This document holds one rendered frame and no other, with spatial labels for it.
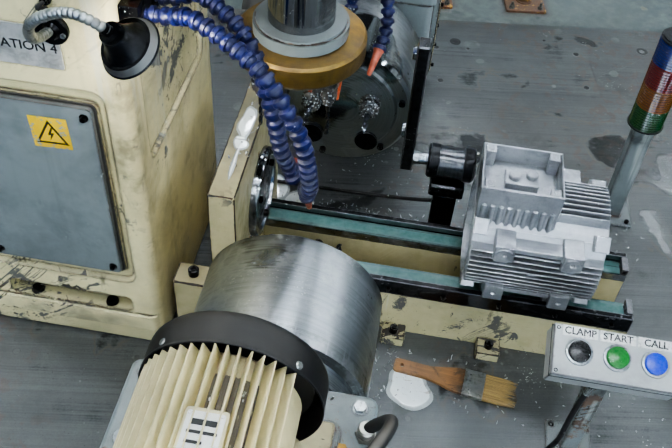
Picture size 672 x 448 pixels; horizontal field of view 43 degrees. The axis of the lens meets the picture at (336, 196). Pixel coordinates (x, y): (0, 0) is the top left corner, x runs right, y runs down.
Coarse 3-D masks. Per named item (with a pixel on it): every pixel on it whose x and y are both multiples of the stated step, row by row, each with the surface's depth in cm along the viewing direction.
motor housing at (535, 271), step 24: (576, 192) 129; (600, 192) 129; (576, 216) 126; (600, 216) 127; (480, 240) 128; (528, 240) 127; (552, 240) 127; (480, 264) 129; (504, 264) 128; (528, 264) 127; (552, 264) 127; (600, 264) 126; (504, 288) 132; (528, 288) 131; (552, 288) 130; (576, 288) 129
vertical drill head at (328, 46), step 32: (288, 0) 107; (320, 0) 108; (256, 32) 112; (288, 32) 111; (320, 32) 111; (352, 32) 116; (288, 64) 110; (320, 64) 110; (352, 64) 112; (320, 96) 117
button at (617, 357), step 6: (612, 348) 113; (618, 348) 113; (606, 354) 113; (612, 354) 113; (618, 354) 113; (624, 354) 113; (612, 360) 112; (618, 360) 112; (624, 360) 112; (612, 366) 112; (618, 366) 112; (624, 366) 112
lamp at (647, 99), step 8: (640, 88) 150; (648, 88) 146; (640, 96) 149; (648, 96) 147; (656, 96) 146; (664, 96) 146; (640, 104) 149; (648, 104) 148; (656, 104) 147; (664, 104) 147; (656, 112) 148; (664, 112) 148
